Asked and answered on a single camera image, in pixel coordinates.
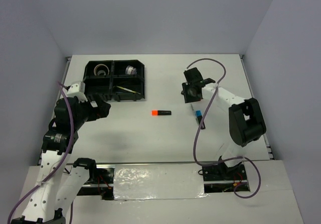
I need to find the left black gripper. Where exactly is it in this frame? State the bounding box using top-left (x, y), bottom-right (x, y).
top-left (72, 92), bottom-right (111, 129)

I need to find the blue highlighter marker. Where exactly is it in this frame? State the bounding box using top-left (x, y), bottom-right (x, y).
top-left (195, 110), bottom-right (206, 130)

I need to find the yellow thin pen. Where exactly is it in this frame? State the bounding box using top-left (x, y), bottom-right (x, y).
top-left (116, 86), bottom-right (140, 94)

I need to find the large clear tape roll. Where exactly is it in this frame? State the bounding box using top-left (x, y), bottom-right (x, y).
top-left (93, 64), bottom-right (110, 76)

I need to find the small clear tape roll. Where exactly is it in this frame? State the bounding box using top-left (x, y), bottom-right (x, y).
top-left (97, 70), bottom-right (109, 76)

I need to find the orange highlighter marker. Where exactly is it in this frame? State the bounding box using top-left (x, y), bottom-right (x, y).
top-left (151, 110), bottom-right (172, 116)

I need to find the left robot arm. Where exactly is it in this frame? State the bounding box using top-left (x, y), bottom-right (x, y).
top-left (8, 96), bottom-right (111, 223)

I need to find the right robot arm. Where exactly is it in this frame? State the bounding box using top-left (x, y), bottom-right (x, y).
top-left (182, 67), bottom-right (266, 179)

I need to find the black four-compartment organizer tray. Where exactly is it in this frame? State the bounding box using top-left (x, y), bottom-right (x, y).
top-left (83, 60), bottom-right (145, 102)

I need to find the silver foil covered panel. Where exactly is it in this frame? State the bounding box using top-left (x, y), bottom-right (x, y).
top-left (113, 164), bottom-right (207, 200)

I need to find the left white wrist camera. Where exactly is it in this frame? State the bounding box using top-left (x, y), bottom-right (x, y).
top-left (67, 81), bottom-right (88, 102)

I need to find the metal mounting rail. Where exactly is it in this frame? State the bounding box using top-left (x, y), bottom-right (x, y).
top-left (95, 160), bottom-right (219, 167)

